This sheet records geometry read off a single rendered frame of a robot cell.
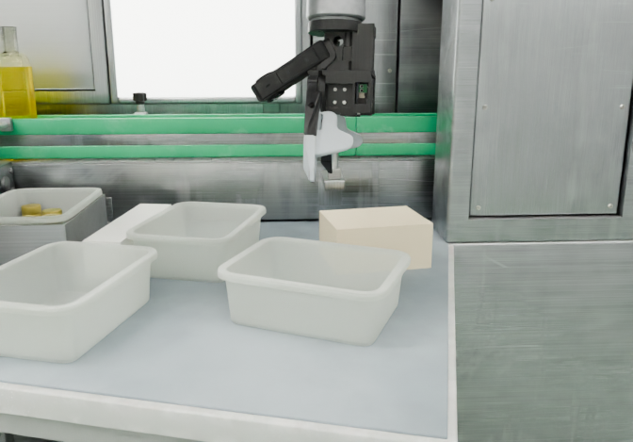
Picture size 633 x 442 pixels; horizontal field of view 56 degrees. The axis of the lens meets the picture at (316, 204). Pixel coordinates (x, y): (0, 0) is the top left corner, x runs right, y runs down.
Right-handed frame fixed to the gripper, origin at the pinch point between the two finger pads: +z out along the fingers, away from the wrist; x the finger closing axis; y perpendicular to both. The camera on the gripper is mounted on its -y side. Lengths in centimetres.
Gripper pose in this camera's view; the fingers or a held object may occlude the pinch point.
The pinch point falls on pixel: (316, 178)
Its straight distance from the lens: 79.6
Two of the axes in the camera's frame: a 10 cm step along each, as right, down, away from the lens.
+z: -0.2, 9.9, 1.3
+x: 1.7, -1.2, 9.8
